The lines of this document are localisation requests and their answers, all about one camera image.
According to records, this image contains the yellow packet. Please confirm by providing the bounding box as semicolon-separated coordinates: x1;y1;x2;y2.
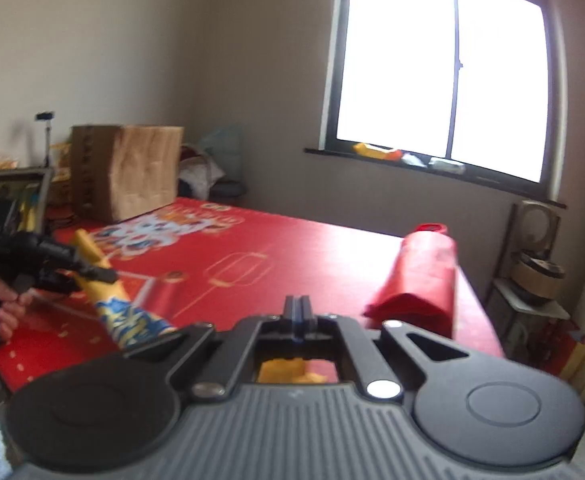
353;142;403;161

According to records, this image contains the brown cardboard box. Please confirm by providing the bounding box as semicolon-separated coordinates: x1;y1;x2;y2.
70;124;186;225

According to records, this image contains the white packet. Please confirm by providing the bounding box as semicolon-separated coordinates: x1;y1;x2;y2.
429;157;466;175

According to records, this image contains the dark chair with cushion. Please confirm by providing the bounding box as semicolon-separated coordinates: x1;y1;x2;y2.
177;142;248;198

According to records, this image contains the yellow cartoon shopping bag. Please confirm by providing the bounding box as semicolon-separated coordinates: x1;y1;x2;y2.
70;229;329;386

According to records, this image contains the person's left hand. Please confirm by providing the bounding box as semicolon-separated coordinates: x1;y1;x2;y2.
0;267;37;343

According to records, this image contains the phone tripod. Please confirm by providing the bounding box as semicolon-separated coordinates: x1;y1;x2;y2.
35;110;57;170

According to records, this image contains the red folded shopping bag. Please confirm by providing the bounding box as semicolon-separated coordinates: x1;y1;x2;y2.
363;222;461;338

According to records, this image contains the red and yellow box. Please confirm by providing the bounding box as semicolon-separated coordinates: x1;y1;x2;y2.
537;320;585;381

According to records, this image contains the dark framed window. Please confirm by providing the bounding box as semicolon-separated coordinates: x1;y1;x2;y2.
305;0;568;211

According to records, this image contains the small white stand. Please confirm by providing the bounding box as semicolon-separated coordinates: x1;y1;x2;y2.
487;280;571;321

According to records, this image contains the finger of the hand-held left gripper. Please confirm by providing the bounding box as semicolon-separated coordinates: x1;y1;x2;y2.
35;249;120;293

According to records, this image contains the round grey cooker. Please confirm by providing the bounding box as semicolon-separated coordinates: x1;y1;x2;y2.
510;252;566;306

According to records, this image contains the beige round fan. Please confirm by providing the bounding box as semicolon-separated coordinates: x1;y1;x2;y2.
510;200;563;261

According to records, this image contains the pale blue plastic bag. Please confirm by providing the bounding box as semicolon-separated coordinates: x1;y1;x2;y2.
200;125;246;158

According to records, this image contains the red printed table mat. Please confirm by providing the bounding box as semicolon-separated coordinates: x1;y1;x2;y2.
0;197;506;393

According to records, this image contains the tablet in black case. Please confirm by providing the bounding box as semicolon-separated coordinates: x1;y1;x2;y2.
0;167;56;241

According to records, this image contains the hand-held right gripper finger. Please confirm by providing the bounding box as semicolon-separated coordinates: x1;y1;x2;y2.
297;296;473;401
122;296;301;401

